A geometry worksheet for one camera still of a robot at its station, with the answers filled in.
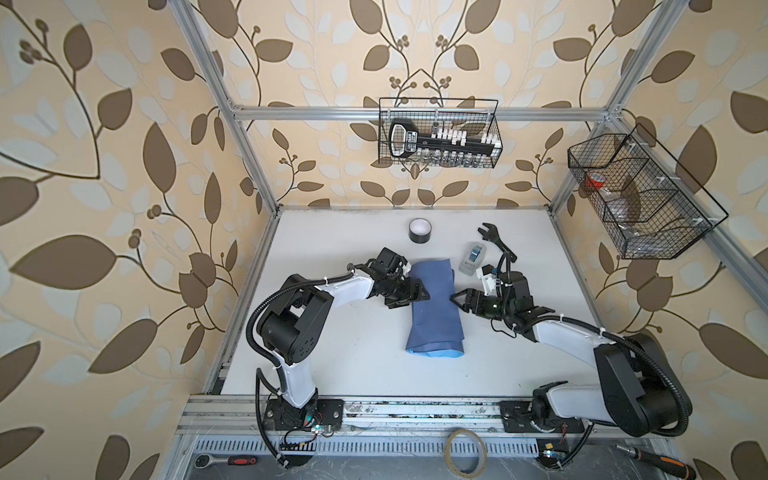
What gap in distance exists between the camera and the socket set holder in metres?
0.83

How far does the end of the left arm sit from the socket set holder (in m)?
0.32

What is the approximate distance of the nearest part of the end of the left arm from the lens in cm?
76
